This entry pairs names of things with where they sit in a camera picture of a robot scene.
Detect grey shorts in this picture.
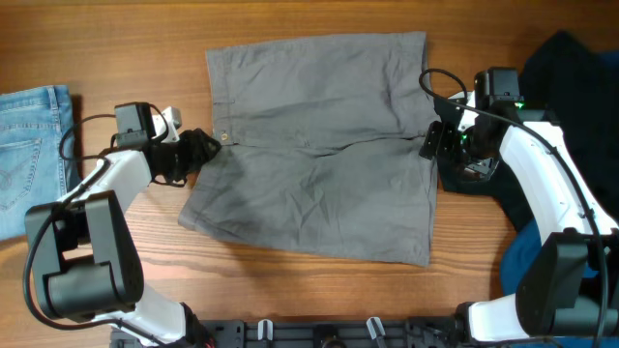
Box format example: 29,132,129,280
179,32,437,266

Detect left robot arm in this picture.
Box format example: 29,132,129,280
22,102,221,347

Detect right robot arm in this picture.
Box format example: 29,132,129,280
420,68,618,347

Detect dark blue garment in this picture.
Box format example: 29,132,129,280
500,50,618,348

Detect black garment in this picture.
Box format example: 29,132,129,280
437,29,619,233

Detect folded blue denim jeans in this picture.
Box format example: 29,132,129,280
1,85,80,240

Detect right black camera cable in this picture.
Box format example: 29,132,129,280
418,68,609,348

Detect black camera cable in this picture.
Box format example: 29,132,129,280
22,113,168,333
418,68,609,348

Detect left black camera cable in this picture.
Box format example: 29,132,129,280
22,113,168,333

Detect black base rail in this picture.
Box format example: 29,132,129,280
109,316,465,348

